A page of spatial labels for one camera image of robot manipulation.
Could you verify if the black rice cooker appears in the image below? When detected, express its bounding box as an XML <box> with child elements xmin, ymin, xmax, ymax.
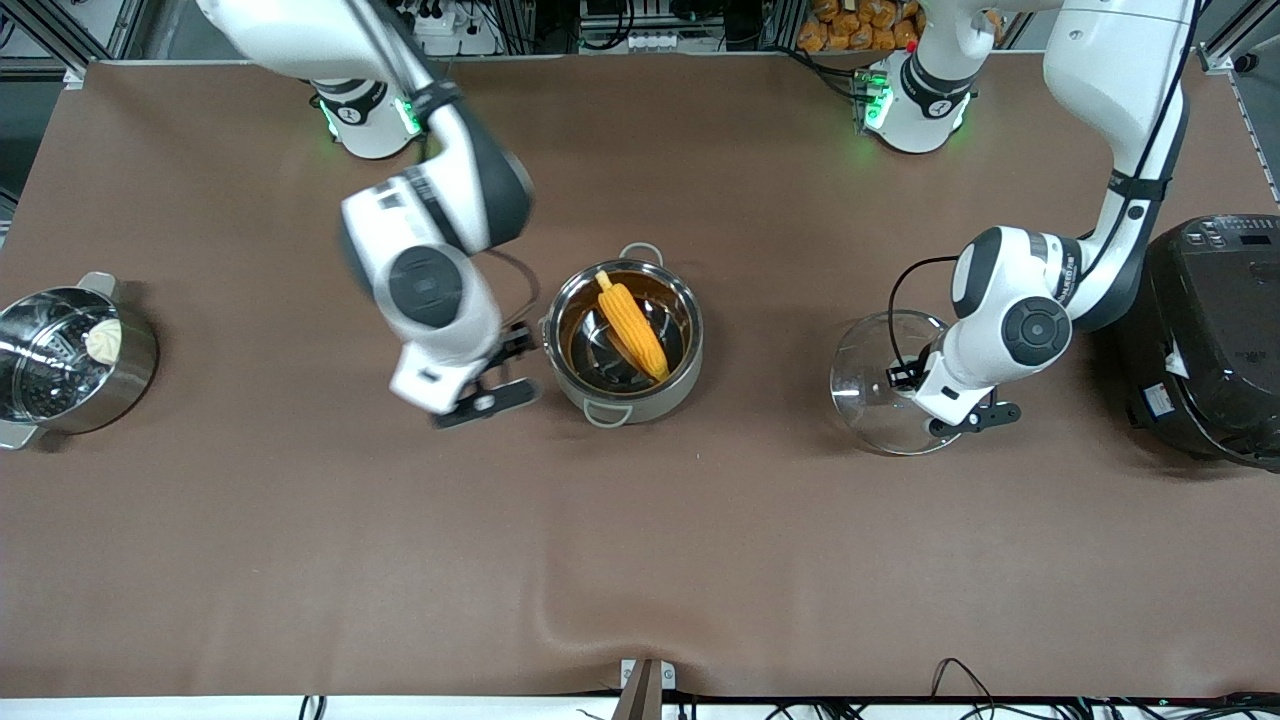
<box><xmin>1115</xmin><ymin>213</ymin><xmax>1280</xmax><ymax>471</ymax></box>

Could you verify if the yellow corn cob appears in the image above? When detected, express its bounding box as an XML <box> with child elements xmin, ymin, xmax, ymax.
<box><xmin>594</xmin><ymin>270</ymin><xmax>671</xmax><ymax>383</ymax></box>

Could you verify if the white steamed bun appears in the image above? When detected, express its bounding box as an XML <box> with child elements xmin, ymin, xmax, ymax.
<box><xmin>84</xmin><ymin>317</ymin><xmax>124</xmax><ymax>367</ymax></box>

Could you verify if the steel steamer pot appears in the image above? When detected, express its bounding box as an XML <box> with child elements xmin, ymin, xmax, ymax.
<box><xmin>0</xmin><ymin>272</ymin><xmax>159</xmax><ymax>451</ymax></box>

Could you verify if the orange bread pile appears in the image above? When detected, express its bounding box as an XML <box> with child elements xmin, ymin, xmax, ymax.
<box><xmin>797</xmin><ymin>0</ymin><xmax>926</xmax><ymax>53</ymax></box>

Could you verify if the glass pot lid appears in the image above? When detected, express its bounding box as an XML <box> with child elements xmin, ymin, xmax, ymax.
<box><xmin>829</xmin><ymin>310</ymin><xmax>966</xmax><ymax>457</ymax></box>

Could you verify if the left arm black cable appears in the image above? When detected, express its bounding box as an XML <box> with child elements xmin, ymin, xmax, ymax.
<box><xmin>888</xmin><ymin>0</ymin><xmax>1201</xmax><ymax>376</ymax></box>

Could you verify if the metal table clamp bracket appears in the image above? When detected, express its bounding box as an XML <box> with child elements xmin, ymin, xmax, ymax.
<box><xmin>612</xmin><ymin>658</ymin><xmax>677</xmax><ymax>720</ymax></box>

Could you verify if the grey steel cooking pot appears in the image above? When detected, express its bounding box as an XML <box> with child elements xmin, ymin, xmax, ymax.
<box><xmin>540</xmin><ymin>242</ymin><xmax>705</xmax><ymax>429</ymax></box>

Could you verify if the brown table cloth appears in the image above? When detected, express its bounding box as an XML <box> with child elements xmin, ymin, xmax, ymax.
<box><xmin>0</xmin><ymin>50</ymin><xmax>1280</xmax><ymax>701</ymax></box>

